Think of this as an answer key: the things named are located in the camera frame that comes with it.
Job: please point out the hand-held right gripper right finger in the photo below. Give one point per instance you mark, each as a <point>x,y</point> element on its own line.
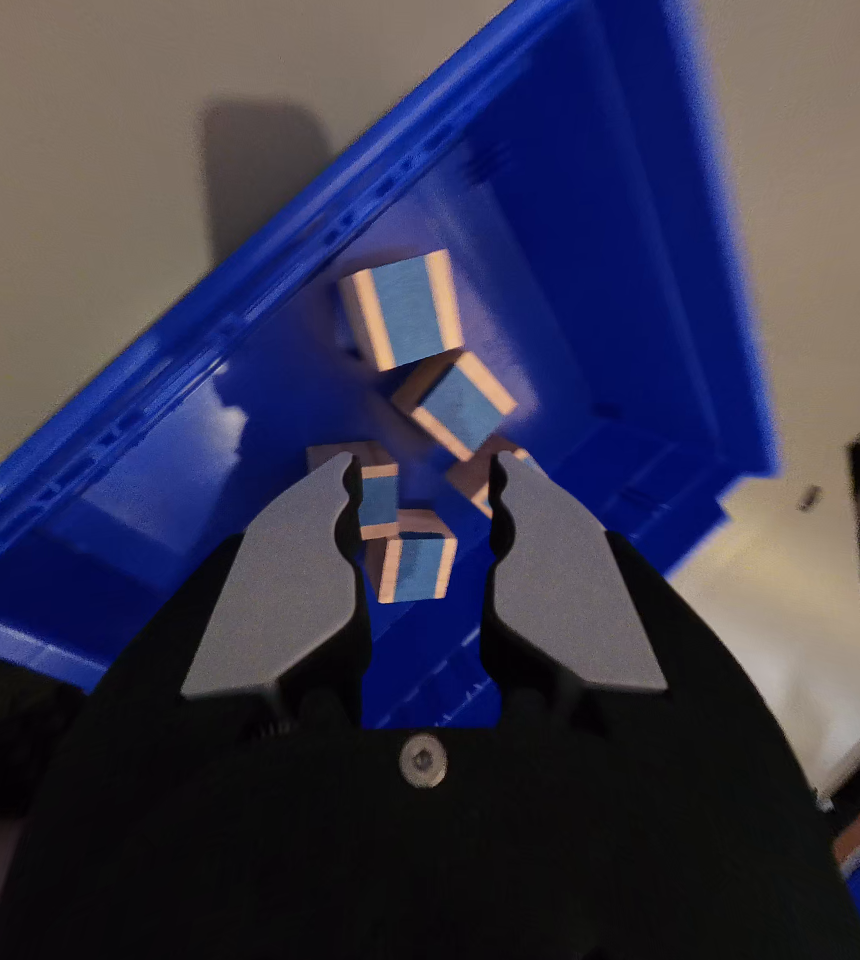
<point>572,600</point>

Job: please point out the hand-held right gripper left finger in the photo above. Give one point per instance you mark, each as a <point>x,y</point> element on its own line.
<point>280,592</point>

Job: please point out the blue taped wooden cube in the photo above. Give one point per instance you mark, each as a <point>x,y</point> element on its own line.
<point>400,307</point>
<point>415,559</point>
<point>475,476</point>
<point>460,405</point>
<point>379,499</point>

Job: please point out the blue plastic bin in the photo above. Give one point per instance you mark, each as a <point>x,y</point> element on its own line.
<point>625,300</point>

